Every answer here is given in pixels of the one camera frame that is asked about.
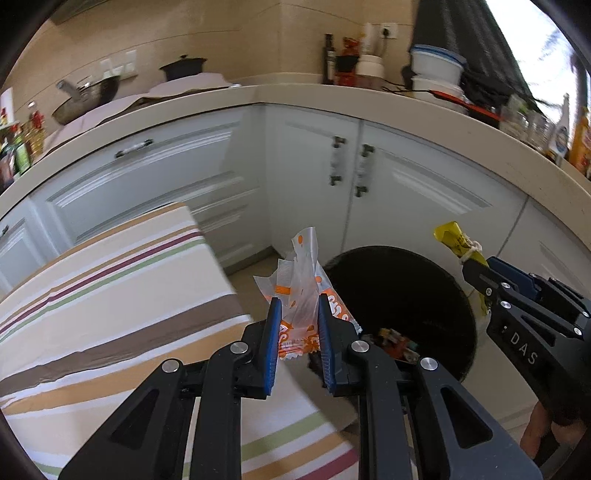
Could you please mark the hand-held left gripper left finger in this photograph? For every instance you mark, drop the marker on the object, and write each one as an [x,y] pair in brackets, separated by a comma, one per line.
[272,346]

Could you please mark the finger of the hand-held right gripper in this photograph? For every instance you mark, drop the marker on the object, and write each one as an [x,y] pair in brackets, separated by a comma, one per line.
[512,274]
[485,279]

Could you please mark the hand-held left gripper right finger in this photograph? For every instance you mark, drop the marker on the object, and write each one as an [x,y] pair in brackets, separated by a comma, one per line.
[325,341]

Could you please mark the yellow wrapper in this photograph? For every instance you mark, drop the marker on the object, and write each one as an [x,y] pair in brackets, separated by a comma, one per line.
[455,237]

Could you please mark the orange printed clear plastic bag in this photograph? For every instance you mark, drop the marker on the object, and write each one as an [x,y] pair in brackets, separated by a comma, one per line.
[302,286]

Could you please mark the black trash bin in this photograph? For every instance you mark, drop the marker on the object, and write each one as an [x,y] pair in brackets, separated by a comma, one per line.
[397,295]

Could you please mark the person's right hand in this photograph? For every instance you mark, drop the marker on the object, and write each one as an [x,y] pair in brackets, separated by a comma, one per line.
[535,429]

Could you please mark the clear glass cup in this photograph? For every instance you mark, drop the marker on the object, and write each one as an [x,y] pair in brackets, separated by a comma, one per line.
[512,115]
[538,131]

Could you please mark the orange detergent bottle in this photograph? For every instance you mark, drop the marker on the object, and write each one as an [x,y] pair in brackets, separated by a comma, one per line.
[581,143]

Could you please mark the white spray bottle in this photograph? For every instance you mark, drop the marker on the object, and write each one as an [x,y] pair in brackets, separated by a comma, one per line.
[561,134]

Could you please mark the red kitchen utensil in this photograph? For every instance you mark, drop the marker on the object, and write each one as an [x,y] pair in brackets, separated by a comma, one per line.
[466,107]

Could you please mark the wide white cabinet front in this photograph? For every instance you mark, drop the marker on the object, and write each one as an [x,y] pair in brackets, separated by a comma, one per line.
[152,194]

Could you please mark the white plain bowl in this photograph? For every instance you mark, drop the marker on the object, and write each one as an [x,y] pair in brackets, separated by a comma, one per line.
[434,90]

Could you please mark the white bowl blue rim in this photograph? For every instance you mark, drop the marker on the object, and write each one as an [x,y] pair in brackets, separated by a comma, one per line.
[436,64]

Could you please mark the window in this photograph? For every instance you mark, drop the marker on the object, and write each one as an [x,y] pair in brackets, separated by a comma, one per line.
[545,46]

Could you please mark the white jar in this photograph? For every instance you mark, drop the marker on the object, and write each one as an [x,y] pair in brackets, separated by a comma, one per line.
[370,71]

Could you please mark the dark curtain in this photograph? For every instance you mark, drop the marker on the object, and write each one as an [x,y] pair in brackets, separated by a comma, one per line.
[466,27]

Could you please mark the dark oil bottle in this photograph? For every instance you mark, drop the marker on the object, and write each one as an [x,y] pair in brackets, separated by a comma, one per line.
[329,62]

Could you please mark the beige stove cover sheet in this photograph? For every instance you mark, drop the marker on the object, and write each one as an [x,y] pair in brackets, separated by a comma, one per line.
[194,83]

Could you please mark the black lidded pot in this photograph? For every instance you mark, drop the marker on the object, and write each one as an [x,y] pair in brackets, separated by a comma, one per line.
[184,69]

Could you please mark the steel wok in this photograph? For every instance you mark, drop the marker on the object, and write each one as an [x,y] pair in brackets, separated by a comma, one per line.
[92,99]

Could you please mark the group of condiment bottles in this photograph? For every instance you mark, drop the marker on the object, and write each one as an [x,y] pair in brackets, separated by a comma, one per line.
[21,147]

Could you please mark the white wall outlet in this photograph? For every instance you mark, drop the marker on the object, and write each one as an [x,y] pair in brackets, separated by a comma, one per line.
[388,33]

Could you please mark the white wall switch panel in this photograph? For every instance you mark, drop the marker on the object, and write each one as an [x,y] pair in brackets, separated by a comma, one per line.
[120,62]

